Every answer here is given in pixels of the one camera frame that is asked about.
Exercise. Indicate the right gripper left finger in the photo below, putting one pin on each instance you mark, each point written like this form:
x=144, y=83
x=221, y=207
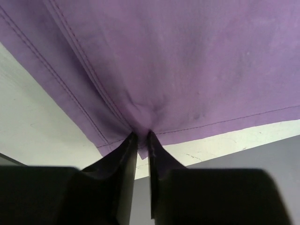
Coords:
x=100, y=194

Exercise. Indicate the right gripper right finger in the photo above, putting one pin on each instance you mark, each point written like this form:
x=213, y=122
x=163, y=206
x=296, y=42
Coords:
x=182, y=196

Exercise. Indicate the purple trousers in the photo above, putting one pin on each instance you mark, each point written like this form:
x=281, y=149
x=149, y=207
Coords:
x=185, y=69

